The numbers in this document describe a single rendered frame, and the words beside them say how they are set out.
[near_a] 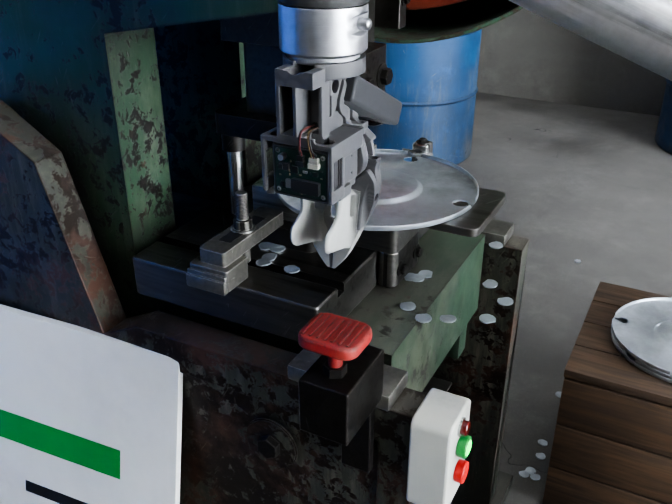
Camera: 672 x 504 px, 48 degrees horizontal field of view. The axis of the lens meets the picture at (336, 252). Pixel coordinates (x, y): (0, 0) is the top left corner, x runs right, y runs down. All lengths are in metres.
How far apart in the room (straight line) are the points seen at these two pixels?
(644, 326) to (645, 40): 0.94
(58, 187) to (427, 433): 0.60
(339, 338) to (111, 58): 0.49
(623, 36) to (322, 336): 0.41
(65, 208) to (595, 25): 0.73
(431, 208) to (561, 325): 1.31
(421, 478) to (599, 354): 0.70
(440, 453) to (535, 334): 1.35
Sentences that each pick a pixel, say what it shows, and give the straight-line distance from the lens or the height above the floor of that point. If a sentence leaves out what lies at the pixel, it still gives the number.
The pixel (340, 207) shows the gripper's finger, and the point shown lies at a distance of 0.68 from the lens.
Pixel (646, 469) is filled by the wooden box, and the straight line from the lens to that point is 1.59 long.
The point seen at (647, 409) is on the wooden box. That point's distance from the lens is 1.50.
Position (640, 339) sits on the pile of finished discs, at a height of 0.37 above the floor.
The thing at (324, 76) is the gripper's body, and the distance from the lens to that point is 0.63.
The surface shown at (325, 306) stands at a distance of 0.95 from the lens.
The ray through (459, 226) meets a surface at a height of 0.78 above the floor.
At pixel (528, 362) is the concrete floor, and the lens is 2.10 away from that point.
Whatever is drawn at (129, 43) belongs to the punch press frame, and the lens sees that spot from 1.06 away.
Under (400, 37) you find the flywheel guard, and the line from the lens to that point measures 1.35.
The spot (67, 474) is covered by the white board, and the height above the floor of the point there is 0.34.
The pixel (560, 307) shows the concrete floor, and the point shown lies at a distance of 2.37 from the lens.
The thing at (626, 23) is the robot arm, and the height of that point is 1.07.
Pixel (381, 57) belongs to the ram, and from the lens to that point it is 1.06.
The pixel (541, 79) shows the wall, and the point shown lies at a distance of 4.44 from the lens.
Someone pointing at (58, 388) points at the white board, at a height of 0.48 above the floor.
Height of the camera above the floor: 1.20
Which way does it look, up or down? 28 degrees down
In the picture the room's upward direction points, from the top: straight up
